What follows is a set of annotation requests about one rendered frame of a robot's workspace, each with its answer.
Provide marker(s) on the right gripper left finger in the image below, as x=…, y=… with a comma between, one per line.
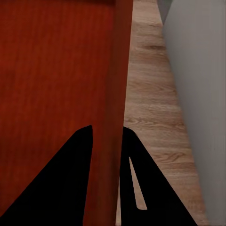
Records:
x=56, y=197

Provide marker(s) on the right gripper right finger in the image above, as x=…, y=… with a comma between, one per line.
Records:
x=164, y=208

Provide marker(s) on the storage box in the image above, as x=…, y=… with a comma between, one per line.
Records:
x=63, y=66

